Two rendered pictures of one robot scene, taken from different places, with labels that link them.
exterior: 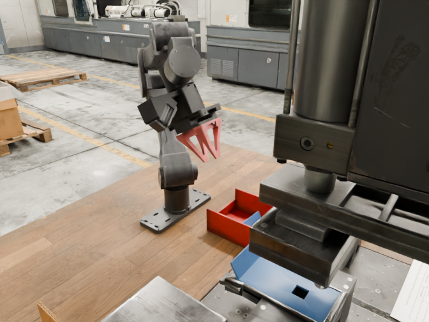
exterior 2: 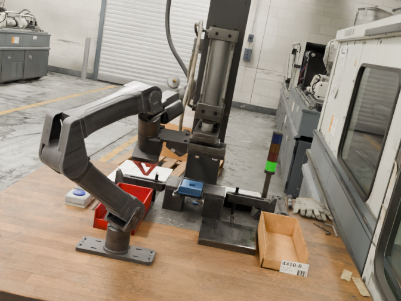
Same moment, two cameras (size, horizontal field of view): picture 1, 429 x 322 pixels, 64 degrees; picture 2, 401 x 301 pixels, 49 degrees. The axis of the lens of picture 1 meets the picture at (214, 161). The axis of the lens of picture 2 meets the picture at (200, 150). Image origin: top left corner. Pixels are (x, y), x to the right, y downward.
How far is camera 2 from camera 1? 159 cm
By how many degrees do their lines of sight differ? 113
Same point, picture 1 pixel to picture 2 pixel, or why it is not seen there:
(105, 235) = (178, 277)
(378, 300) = not seen: hidden behind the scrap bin
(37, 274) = (240, 291)
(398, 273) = not seen: hidden behind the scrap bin
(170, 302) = (210, 230)
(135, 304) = (222, 239)
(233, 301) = (186, 222)
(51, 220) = not seen: outside the picture
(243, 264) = (193, 191)
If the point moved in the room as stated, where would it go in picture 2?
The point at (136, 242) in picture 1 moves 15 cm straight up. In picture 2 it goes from (172, 260) to (181, 208)
